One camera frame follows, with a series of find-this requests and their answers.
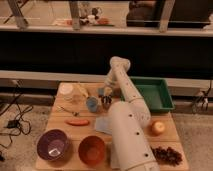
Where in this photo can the clear plastic container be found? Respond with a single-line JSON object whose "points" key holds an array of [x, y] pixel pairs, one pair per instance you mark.
{"points": [[66, 90]]}

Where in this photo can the yellow apple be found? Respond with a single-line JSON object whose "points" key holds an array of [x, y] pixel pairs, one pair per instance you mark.
{"points": [[158, 127]]}

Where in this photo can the green plastic tray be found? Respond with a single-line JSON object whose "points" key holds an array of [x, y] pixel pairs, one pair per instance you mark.
{"points": [[155, 92]]}

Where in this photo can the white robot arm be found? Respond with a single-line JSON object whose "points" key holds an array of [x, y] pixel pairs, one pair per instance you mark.
{"points": [[127, 119]]}

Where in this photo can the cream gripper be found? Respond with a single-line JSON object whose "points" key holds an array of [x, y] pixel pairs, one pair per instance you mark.
{"points": [[108, 91]]}

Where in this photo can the yellow banana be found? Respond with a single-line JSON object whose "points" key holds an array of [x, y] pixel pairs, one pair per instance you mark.
{"points": [[83, 90]]}

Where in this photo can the purple bowl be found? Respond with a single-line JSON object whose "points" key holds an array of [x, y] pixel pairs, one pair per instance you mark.
{"points": [[52, 145]]}

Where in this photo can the blue sponge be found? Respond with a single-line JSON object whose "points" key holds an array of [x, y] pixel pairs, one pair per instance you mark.
{"points": [[100, 91]]}

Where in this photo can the blue grey cloth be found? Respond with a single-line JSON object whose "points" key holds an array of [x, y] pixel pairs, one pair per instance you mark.
{"points": [[102, 125]]}

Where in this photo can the grey rectangular block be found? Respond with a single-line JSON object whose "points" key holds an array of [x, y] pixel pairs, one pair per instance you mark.
{"points": [[114, 164]]}

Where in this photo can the bunch of dark grapes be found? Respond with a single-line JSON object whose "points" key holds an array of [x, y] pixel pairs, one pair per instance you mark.
{"points": [[168, 156]]}

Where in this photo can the blue cup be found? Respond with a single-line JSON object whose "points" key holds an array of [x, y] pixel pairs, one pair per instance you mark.
{"points": [[92, 104]]}

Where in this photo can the orange bowl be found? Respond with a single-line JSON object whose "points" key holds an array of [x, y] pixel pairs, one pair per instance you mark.
{"points": [[92, 150]]}

